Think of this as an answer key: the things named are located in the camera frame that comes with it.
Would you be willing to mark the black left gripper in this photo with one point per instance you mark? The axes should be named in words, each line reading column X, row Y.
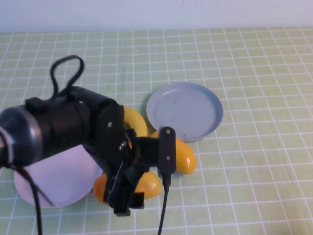
column 107, row 137

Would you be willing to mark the orange-tinted mango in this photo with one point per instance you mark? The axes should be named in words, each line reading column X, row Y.
column 151, row 186

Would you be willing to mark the yellow banana with green end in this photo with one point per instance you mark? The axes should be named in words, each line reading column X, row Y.
column 137, row 121

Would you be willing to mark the yellow mango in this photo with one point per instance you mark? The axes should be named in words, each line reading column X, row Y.
column 184, row 156

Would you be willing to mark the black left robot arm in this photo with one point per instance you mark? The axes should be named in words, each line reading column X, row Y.
column 53, row 122

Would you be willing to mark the pink round plate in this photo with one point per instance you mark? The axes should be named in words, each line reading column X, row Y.
column 66, row 176

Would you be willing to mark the blue-grey round plate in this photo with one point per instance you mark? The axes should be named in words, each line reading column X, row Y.
column 185, row 110

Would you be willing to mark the green checked tablecloth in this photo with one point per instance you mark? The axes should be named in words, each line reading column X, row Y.
column 244, row 171

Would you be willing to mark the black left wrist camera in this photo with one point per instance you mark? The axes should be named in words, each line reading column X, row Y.
column 167, row 147

